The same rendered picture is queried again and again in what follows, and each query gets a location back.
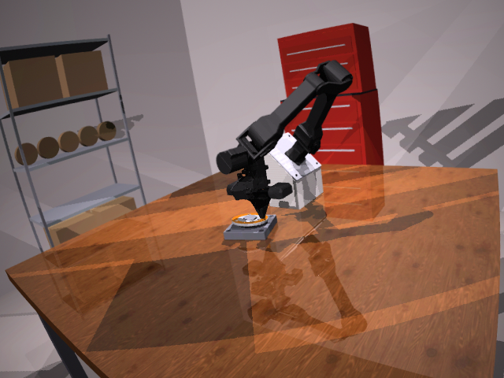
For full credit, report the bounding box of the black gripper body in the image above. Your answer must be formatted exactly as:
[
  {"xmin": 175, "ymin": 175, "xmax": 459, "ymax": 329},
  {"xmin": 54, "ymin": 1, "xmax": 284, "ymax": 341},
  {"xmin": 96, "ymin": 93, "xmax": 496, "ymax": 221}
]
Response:
[{"xmin": 226, "ymin": 163, "xmax": 293, "ymax": 199}]

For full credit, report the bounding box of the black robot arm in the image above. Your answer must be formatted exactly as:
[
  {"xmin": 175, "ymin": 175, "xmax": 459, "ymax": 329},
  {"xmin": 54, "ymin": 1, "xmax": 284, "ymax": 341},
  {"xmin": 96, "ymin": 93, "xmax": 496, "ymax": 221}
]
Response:
[{"xmin": 216, "ymin": 60, "xmax": 353, "ymax": 201}]

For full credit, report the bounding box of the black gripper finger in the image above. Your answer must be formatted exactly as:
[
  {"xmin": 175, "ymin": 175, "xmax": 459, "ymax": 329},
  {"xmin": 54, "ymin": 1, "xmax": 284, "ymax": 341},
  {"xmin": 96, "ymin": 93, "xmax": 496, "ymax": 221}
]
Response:
[
  {"xmin": 247, "ymin": 192, "xmax": 261, "ymax": 218},
  {"xmin": 255, "ymin": 196, "xmax": 271, "ymax": 219}
]

